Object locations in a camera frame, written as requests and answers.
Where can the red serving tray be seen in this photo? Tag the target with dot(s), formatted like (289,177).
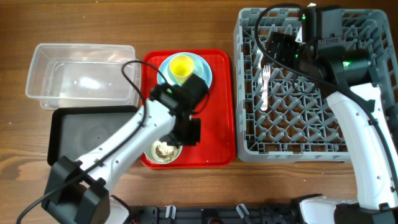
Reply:
(217,146)

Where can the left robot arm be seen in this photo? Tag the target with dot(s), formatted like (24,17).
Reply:
(78,191)

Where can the white plastic spoon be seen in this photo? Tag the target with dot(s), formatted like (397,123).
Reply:
(259,68)

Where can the yellow plastic cup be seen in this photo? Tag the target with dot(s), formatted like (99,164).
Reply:
(181,67)

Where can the black tray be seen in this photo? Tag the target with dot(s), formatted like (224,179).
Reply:
(76,131)

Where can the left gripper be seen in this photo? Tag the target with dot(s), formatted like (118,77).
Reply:
(194,135)

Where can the clear plastic bin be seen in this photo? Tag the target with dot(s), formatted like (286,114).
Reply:
(83,75)

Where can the light blue small bowl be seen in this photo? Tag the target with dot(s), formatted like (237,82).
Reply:
(183,66)

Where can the food scraps and rice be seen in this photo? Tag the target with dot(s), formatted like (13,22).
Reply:
(162,153)

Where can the grey dishwasher rack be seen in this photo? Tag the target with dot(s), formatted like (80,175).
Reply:
(298,124)

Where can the light blue plate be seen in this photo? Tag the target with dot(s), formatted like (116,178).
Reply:
(163,73)

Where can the green bowl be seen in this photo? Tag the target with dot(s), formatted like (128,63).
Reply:
(150,157)

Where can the white plastic fork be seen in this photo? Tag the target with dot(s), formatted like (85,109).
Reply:
(266,74)

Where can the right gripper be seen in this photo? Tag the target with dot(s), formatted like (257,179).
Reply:
(286,43)

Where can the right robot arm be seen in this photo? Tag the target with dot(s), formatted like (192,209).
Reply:
(348,80)

